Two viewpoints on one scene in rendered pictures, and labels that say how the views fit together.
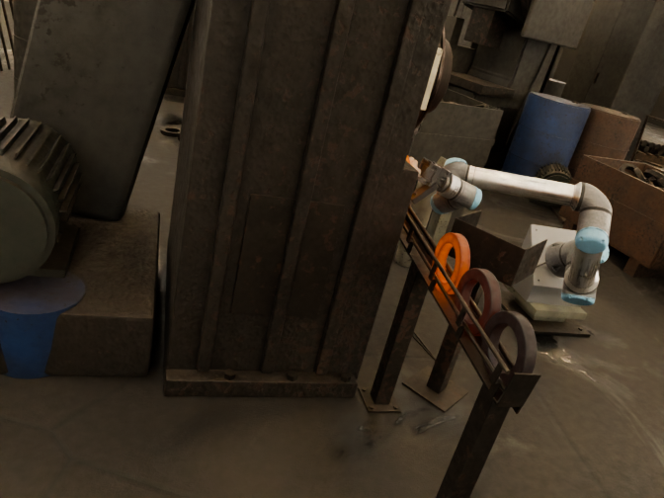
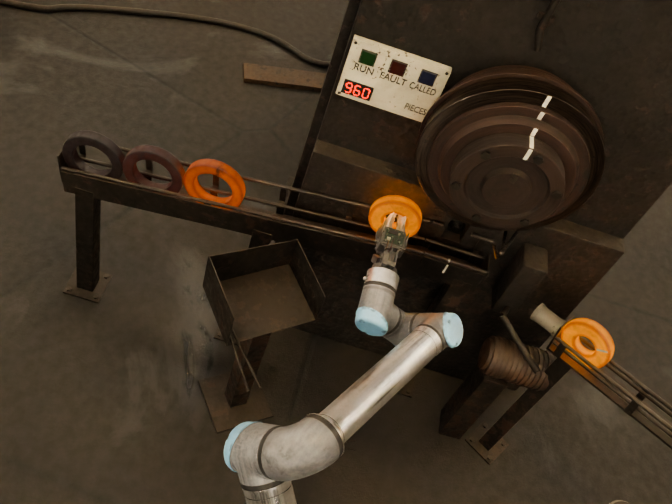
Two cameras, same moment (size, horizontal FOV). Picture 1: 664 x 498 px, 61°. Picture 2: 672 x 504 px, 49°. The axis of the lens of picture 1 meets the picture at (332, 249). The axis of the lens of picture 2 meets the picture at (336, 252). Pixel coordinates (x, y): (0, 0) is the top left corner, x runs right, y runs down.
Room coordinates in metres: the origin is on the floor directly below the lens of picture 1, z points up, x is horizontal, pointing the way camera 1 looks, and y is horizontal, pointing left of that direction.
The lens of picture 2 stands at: (2.29, -1.69, 2.29)
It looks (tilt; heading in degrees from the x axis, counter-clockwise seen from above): 49 degrees down; 103
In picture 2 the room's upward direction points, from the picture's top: 22 degrees clockwise
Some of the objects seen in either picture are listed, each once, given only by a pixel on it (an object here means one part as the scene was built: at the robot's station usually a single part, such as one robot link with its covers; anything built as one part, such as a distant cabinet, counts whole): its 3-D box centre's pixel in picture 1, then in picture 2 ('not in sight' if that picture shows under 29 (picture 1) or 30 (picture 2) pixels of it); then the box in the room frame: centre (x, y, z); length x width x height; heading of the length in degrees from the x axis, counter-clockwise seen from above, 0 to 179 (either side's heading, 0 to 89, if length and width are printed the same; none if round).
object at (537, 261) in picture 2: not in sight; (518, 279); (2.45, -0.02, 0.68); 0.11 x 0.08 x 0.24; 110
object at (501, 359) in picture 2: not in sight; (490, 393); (2.59, -0.12, 0.27); 0.22 x 0.13 x 0.53; 20
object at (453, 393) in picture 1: (468, 315); (245, 345); (1.87, -0.55, 0.36); 0.26 x 0.20 x 0.72; 55
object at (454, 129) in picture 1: (417, 131); not in sight; (4.98, -0.48, 0.39); 1.03 x 0.83 x 0.77; 125
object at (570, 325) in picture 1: (539, 307); not in sight; (2.79, -1.17, 0.04); 0.40 x 0.40 x 0.08; 19
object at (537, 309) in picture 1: (543, 298); not in sight; (2.79, -1.17, 0.10); 0.32 x 0.32 x 0.04; 19
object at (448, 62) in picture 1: (429, 75); (506, 184); (2.27, -0.20, 1.11); 0.28 x 0.06 x 0.28; 20
